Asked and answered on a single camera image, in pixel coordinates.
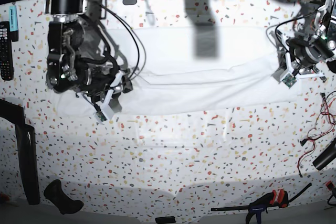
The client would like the terrazzo pattern table cloth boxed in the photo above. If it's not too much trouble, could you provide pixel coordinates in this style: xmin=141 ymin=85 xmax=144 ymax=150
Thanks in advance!
xmin=1 ymin=0 xmax=335 ymax=223

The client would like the white T-shirt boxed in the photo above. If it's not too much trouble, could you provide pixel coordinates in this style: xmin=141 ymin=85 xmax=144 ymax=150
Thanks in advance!
xmin=51 ymin=26 xmax=301 ymax=119

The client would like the black game controller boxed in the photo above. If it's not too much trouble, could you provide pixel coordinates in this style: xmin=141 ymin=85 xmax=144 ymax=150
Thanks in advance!
xmin=44 ymin=179 xmax=84 ymax=215

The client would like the red black wire bundle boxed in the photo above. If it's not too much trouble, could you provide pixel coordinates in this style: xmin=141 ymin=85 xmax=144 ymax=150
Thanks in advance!
xmin=296 ymin=92 xmax=336 ymax=178

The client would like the black round object right edge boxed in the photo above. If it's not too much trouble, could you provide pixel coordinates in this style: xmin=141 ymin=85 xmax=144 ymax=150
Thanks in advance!
xmin=327 ymin=60 xmax=336 ymax=73

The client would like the small orange clip right edge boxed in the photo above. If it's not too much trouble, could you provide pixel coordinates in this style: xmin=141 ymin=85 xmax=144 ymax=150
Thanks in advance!
xmin=326 ymin=181 xmax=334 ymax=190

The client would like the black orange bar clamp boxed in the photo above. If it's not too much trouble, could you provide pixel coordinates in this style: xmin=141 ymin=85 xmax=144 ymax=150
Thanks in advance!
xmin=211 ymin=183 xmax=312 ymax=224

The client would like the black TV remote control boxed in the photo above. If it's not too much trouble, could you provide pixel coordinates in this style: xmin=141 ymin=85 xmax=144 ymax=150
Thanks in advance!
xmin=0 ymin=21 xmax=14 ymax=81

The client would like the wrist camera board image left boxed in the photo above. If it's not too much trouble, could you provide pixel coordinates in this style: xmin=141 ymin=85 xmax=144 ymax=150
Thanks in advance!
xmin=95 ymin=111 xmax=107 ymax=123

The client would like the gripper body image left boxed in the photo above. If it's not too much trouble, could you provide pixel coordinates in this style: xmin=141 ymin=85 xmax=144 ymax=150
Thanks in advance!
xmin=78 ymin=64 xmax=130 ymax=103

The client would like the small black rectangular device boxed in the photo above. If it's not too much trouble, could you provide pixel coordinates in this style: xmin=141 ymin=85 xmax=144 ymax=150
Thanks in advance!
xmin=155 ymin=216 xmax=176 ymax=224

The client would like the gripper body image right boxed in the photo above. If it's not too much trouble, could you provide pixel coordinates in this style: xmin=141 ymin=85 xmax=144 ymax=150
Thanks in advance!
xmin=286 ymin=37 xmax=328 ymax=73

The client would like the black chair armrest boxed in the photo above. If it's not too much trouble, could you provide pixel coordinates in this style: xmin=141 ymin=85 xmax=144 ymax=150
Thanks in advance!
xmin=1 ymin=100 xmax=40 ymax=205

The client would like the teal marker pen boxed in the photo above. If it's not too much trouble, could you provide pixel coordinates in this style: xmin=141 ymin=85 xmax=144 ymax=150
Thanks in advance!
xmin=9 ymin=5 xmax=19 ymax=42

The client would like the wrist camera board image right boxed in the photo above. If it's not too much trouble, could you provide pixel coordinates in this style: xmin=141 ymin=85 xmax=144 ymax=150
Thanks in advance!
xmin=282 ymin=73 xmax=297 ymax=89

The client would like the robot arm image left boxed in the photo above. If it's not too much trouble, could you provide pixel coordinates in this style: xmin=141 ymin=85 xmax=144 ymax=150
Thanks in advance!
xmin=45 ymin=0 xmax=132 ymax=122

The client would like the wrist camera board image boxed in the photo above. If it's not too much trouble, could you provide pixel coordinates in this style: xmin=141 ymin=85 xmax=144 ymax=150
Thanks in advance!
xmin=95 ymin=111 xmax=107 ymax=123
xmin=282 ymin=73 xmax=297 ymax=89

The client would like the black cylinder flashlight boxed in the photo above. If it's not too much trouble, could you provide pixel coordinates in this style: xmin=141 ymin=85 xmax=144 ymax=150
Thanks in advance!
xmin=313 ymin=139 xmax=335 ymax=170

